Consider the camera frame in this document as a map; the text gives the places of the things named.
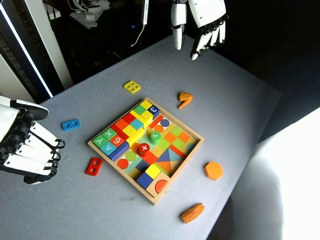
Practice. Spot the green cylinder with minus sign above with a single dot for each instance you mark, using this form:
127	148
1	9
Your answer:
155	137

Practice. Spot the red cylinder with plus sign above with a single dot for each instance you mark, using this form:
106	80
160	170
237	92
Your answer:
144	148

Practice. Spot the yellow four-hole block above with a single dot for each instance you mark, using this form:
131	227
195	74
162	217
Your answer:
132	86

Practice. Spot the orange hexagon block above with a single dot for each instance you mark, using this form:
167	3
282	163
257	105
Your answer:
213	170

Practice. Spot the red two-hole block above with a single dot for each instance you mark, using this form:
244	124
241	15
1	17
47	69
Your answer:
94	167

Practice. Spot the blue two-hole block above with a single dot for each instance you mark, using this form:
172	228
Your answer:
71	125

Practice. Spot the wooden puzzle tray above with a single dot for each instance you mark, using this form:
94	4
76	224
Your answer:
175	150

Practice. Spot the orange toy fried piece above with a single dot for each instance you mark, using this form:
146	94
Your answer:
192	213

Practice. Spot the white power strip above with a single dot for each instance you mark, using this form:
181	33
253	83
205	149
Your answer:
145	11

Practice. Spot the grey table cloth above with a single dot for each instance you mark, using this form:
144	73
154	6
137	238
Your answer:
75	212

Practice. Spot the white plastic housing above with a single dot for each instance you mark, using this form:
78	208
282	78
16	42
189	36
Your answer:
85	18

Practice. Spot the white light bar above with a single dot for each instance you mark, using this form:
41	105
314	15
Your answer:
25	50

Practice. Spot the white frame post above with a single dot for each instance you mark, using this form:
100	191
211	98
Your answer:
50	42

